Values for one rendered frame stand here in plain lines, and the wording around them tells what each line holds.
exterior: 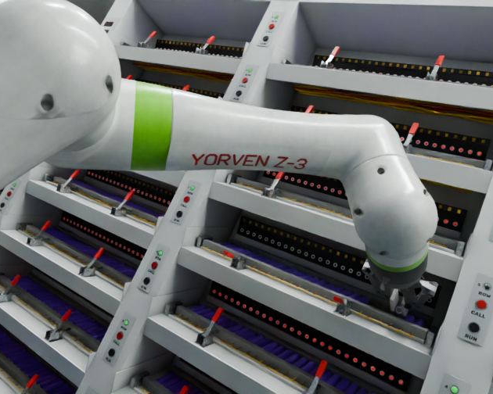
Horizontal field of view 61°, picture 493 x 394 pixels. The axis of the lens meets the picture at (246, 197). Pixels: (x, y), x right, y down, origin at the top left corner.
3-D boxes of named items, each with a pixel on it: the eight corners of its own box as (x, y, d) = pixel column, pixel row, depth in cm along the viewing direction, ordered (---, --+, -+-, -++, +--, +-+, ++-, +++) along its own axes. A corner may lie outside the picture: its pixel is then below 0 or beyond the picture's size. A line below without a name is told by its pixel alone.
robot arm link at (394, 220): (363, 244, 51) (455, 218, 49) (336, 167, 58) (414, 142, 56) (372, 286, 62) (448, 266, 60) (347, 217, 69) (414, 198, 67)
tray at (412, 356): (424, 380, 74) (440, 330, 73) (176, 263, 105) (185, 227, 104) (438, 350, 91) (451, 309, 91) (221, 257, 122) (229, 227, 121)
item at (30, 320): (81, 390, 103) (93, 338, 101) (-35, 295, 133) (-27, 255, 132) (142, 366, 120) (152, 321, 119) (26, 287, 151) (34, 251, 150)
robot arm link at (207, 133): (163, 189, 57) (174, 129, 48) (161, 131, 64) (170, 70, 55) (388, 202, 68) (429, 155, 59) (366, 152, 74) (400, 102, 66)
